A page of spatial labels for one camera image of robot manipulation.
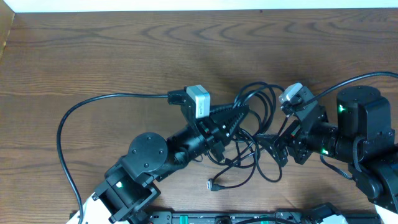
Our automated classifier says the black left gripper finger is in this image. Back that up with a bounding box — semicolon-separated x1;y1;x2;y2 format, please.
211;105;249;139
210;103;237;114

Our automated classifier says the black usb cable bundle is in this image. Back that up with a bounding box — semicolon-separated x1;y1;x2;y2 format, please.
205;81;292;192

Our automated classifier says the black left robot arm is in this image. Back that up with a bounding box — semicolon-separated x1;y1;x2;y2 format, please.
77;85;249;223

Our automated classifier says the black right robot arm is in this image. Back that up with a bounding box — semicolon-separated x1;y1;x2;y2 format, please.
256;83;397;213

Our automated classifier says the wooden panel at left edge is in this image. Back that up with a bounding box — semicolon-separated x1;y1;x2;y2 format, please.
0;0;15;58

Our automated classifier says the black right camera cable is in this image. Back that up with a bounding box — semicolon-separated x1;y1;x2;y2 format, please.
306;71;398;105

